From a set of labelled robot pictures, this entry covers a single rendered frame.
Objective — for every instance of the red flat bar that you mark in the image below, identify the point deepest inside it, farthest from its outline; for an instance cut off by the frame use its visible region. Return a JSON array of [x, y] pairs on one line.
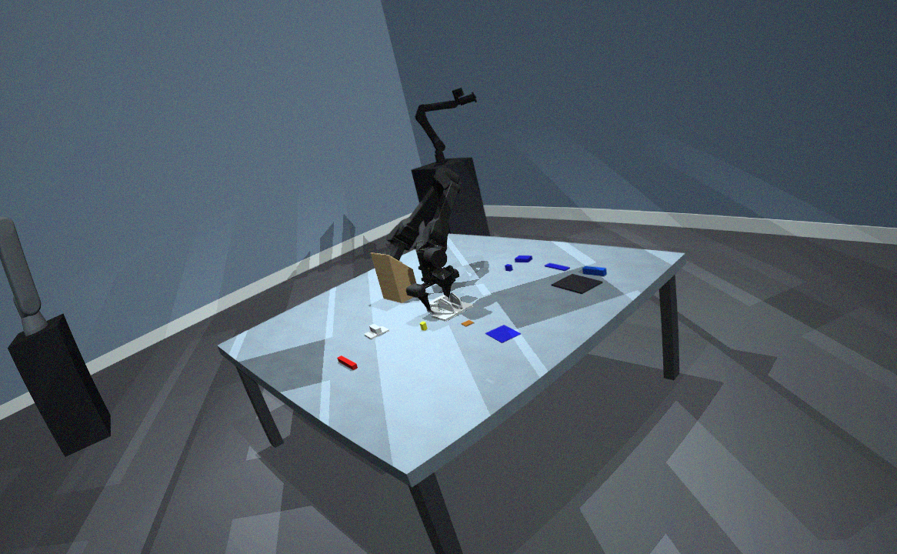
[[348, 363]]

